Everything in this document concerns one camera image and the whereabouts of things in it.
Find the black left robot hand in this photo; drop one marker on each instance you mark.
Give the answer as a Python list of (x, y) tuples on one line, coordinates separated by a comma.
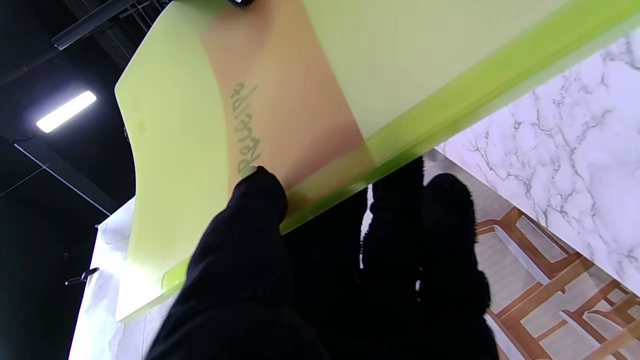
[(300, 290)]

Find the pink paper receipt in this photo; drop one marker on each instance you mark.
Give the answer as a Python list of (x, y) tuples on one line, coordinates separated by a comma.
[(290, 100)]

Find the yellow translucent file folder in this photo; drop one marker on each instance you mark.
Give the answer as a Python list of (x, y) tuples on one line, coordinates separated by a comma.
[(170, 150)]

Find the white ceiling light tube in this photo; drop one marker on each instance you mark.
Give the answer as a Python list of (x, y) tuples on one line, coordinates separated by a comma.
[(66, 111)]

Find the black ceiling truss beam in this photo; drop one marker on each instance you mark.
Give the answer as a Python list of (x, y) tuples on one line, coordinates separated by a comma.
[(95, 20)]

